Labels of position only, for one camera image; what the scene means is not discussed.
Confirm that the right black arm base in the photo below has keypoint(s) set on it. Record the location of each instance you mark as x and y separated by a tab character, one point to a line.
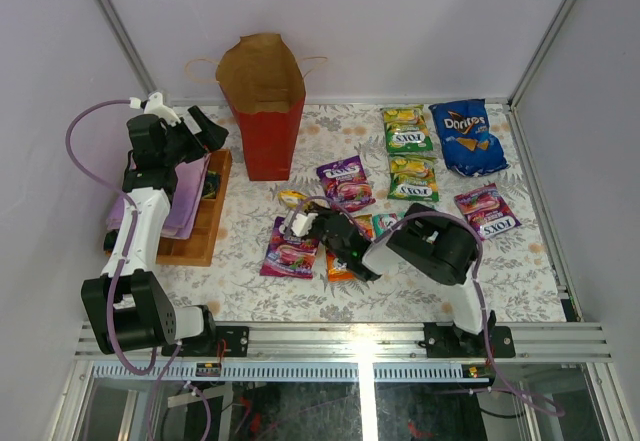
465	340

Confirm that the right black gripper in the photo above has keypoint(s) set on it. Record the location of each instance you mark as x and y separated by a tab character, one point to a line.
322	215

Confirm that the red paper bag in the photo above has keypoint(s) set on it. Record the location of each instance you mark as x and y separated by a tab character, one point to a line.
263	84

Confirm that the orange wooden tray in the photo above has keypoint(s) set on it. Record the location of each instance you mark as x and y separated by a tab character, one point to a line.
197	251

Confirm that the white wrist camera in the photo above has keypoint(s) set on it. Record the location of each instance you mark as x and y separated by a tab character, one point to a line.
298	225
155	105

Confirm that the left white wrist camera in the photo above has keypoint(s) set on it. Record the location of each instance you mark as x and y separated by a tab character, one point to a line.
155	105

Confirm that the dark packet in tray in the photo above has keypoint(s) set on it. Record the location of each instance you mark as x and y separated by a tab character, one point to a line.
211	185

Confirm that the purple snack packet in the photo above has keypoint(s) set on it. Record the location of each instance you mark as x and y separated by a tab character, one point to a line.
486	211

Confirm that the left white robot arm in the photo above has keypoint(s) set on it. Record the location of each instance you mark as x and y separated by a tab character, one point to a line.
127	308

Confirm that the purple berries candy bag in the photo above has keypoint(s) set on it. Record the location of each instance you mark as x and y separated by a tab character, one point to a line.
288	255

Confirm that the blue chips bag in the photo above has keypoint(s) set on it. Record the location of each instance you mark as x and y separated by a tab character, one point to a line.
468	146

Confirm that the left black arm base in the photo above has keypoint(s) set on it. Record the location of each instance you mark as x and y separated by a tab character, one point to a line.
220	338

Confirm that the teal mint candy bag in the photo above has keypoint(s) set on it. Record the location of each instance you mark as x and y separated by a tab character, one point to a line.
382	222

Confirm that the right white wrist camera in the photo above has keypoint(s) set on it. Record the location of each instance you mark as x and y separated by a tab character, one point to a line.
298	225

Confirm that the green yellow snack packet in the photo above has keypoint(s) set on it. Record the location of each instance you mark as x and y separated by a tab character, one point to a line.
413	178

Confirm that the aluminium front rail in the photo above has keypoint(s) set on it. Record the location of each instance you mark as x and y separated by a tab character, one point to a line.
524	352

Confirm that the yellow small snack bar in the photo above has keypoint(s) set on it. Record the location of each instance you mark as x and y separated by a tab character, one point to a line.
293	199

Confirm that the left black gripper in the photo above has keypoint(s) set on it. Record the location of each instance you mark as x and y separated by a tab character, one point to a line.
195	131

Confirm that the orange fruit candy bag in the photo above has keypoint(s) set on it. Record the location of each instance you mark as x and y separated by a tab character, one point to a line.
336	269

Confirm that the green candy bag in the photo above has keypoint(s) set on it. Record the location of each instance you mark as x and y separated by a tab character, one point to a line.
406	130

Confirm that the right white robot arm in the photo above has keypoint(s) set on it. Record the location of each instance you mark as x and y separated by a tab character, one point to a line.
439	245

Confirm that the floral table cloth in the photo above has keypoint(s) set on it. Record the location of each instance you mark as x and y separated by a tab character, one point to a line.
516	275

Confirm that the purple frozen gift bag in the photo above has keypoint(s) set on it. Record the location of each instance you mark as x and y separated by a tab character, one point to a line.
190	181

